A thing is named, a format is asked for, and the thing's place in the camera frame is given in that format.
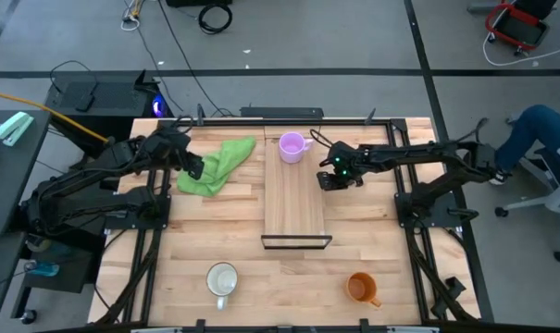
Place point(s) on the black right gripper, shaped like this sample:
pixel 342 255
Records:
pixel 344 159

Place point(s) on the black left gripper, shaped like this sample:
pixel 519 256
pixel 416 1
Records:
pixel 180 145

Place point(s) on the small pink mug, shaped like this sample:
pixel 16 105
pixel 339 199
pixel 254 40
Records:
pixel 289 150

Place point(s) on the medium orange mug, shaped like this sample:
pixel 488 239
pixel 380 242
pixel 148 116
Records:
pixel 360 289

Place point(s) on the large cream white mug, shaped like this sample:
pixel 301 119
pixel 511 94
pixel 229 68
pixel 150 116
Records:
pixel 221 279

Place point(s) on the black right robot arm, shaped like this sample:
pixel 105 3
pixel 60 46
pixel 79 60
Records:
pixel 414 155

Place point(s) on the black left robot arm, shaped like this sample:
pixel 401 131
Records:
pixel 99 159

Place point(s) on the green microfibre cloth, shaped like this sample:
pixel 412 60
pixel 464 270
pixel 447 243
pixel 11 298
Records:
pixel 219 166

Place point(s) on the wooden tray board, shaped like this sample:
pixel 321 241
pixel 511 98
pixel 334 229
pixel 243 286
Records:
pixel 293 199

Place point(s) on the black power strip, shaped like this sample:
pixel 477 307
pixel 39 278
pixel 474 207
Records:
pixel 282 112

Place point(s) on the black computer tower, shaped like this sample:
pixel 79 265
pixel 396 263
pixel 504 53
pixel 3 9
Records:
pixel 108 94
pixel 191 2

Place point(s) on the black side cart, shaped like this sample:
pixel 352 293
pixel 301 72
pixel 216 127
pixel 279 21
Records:
pixel 57 277

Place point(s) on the blue plastic bottle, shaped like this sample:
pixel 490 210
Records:
pixel 43 269

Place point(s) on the mint green stapler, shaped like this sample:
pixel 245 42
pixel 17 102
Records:
pixel 13 128

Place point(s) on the black office desk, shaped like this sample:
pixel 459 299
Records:
pixel 6 185

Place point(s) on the person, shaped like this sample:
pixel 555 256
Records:
pixel 529 134

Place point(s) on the red black rolling cart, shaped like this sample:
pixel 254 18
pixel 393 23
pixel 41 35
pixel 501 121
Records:
pixel 515 30

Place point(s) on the black frame bracket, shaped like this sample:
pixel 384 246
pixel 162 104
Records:
pixel 370 116
pixel 199 113

